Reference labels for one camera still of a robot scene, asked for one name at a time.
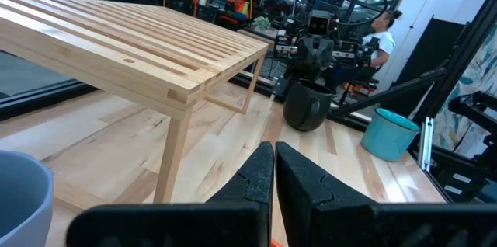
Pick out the silver metal bracket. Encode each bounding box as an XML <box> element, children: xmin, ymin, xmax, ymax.
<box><xmin>418</xmin><ymin>117</ymin><xmax>435</xmax><ymax>173</ymax></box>

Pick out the teal speckled coffee mug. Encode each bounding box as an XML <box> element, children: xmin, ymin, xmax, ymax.
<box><xmin>360</xmin><ymin>107</ymin><xmax>422</xmax><ymax>163</ymax></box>

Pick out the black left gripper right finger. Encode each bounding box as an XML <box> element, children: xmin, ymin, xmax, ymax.
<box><xmin>275</xmin><ymin>141</ymin><xmax>497</xmax><ymax>247</ymax></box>

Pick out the person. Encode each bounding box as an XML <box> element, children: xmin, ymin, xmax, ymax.
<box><xmin>223</xmin><ymin>0</ymin><xmax>252</xmax><ymax>21</ymax></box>
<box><xmin>324</xmin><ymin>9</ymin><xmax>404</xmax><ymax>95</ymax></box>

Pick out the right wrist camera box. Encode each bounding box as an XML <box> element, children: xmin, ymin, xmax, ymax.
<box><xmin>307</xmin><ymin>9</ymin><xmax>332</xmax><ymax>38</ymax></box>

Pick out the small green background plant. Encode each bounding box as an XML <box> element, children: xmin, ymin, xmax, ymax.
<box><xmin>251</xmin><ymin>16</ymin><xmax>272</xmax><ymax>33</ymax></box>

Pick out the blue-grey coffee mug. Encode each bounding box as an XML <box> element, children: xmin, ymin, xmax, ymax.
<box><xmin>0</xmin><ymin>149</ymin><xmax>55</xmax><ymax>247</ymax></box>

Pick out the leaf-patterned curtain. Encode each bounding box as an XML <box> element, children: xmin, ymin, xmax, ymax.
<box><xmin>432</xmin><ymin>25</ymin><xmax>497</xmax><ymax>159</ymax></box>

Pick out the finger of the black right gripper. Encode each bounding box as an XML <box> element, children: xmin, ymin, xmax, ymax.
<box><xmin>315</xmin><ymin>37</ymin><xmax>335</xmax><ymax>72</ymax></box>
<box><xmin>296</xmin><ymin>37</ymin><xmax>317</xmax><ymax>72</ymax></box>

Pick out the black panel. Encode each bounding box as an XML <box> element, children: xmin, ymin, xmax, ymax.
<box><xmin>380</xmin><ymin>16</ymin><xmax>469</xmax><ymax>118</ymax></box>

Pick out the wooden slatted rack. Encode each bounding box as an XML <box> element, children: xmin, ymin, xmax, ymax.
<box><xmin>0</xmin><ymin>0</ymin><xmax>270</xmax><ymax>205</ymax></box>

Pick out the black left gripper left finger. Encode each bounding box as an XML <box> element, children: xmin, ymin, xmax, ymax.
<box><xmin>65</xmin><ymin>141</ymin><xmax>276</xmax><ymax>247</ymax></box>

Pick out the black coffee mug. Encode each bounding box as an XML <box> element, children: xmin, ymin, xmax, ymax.
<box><xmin>282</xmin><ymin>78</ymin><xmax>334</xmax><ymax>133</ymax></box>

